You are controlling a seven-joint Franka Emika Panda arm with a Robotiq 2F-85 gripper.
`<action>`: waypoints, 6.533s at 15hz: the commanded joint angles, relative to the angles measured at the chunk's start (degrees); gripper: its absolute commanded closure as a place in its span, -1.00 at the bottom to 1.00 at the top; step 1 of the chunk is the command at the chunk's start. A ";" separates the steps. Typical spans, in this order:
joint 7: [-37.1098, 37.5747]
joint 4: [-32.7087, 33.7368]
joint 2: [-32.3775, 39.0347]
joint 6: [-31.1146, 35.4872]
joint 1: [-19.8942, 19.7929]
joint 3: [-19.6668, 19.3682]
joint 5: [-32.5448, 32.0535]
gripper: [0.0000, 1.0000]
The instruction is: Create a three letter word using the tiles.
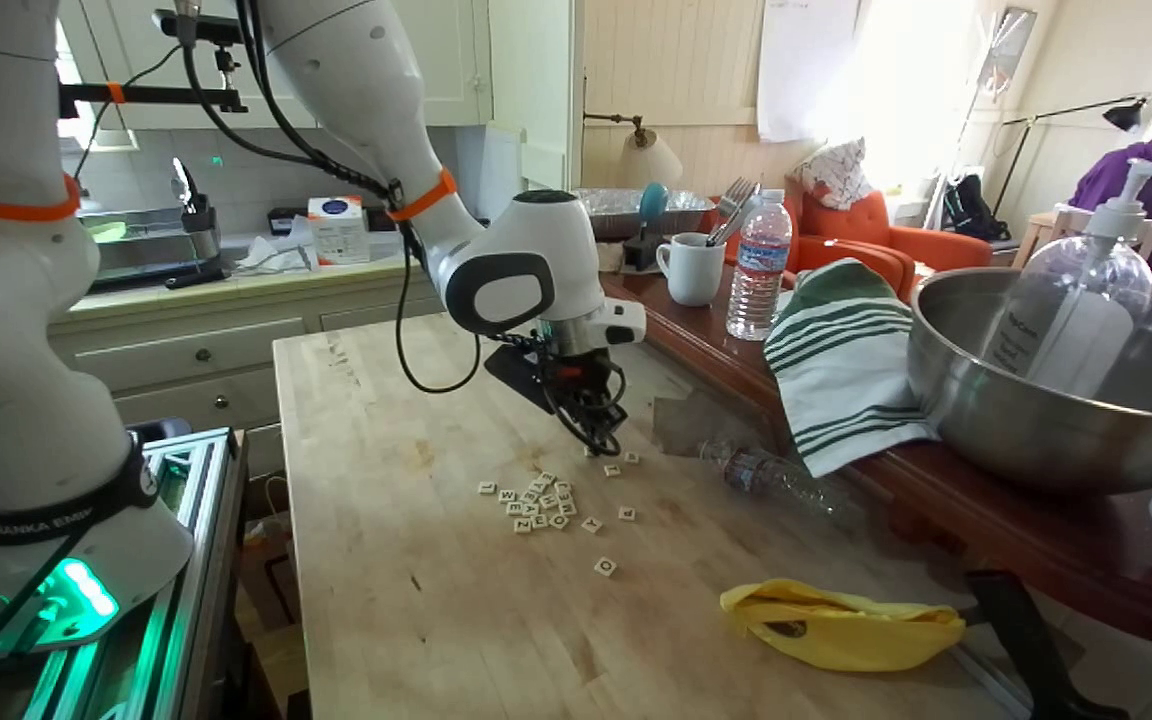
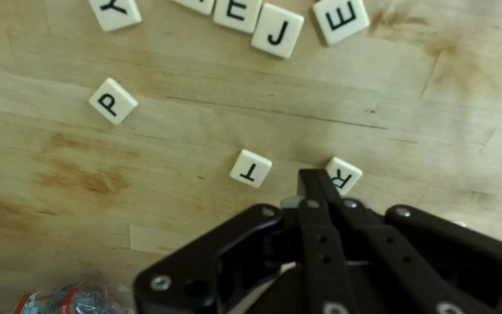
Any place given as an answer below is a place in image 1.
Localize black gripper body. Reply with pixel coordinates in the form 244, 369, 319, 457
481, 327, 627, 412

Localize flat brown paper piece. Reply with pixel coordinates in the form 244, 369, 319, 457
647, 391, 740, 464

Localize white ceramic mug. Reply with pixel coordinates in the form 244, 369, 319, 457
652, 233, 730, 311

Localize clear plastic bag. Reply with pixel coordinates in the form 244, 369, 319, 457
698, 434, 862, 518

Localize glass baking tray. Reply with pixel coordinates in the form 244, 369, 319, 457
574, 184, 719, 246

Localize teal brush in holder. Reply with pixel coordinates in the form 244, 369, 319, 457
621, 179, 678, 275

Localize clear water bottle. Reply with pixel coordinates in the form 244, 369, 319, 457
725, 186, 795, 344

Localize table lamp cream shade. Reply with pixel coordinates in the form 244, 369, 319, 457
579, 112, 689, 190

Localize green striped white towel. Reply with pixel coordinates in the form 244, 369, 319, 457
760, 254, 942, 481

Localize white container blue label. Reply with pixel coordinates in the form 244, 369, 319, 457
303, 190, 371, 267

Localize yellow banana shaped pouch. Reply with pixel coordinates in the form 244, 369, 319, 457
715, 577, 973, 674

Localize patterned cushion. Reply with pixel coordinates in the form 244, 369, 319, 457
795, 134, 881, 212

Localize white base cabinet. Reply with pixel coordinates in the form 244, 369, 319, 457
52, 254, 441, 444

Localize orange armchair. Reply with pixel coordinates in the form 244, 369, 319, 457
783, 177, 1002, 302

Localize dark kitchen faucet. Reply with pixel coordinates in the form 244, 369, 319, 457
172, 155, 230, 262

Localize black bag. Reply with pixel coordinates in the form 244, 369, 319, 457
938, 170, 1013, 246

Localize large steel mixing bowl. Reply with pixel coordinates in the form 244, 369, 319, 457
906, 267, 1152, 501

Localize black mounting bar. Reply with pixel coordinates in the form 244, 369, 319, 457
56, 74, 256, 114

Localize clear pump sanitizer bottle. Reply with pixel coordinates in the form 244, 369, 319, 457
976, 155, 1152, 400

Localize dark wooden counter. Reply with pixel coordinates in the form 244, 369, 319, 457
597, 262, 1152, 658

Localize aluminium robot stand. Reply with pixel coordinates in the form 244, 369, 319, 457
0, 424, 252, 720

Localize person in purple shirt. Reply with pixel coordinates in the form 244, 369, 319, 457
1066, 103, 1152, 262

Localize black floor lamp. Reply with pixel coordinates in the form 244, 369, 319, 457
989, 92, 1152, 223

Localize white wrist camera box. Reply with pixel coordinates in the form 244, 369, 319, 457
590, 294, 652, 350

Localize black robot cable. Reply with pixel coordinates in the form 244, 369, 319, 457
172, 0, 634, 457

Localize orange cable strap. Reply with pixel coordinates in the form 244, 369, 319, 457
0, 177, 84, 227
389, 167, 465, 227

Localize white wall cabinet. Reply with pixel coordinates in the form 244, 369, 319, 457
430, 0, 584, 190

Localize white wall paper sheet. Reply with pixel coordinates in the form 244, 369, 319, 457
752, 0, 866, 146

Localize black handle tool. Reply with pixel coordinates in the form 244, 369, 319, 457
966, 568, 1134, 720

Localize framed wall picture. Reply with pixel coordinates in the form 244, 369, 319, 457
981, 0, 1043, 94

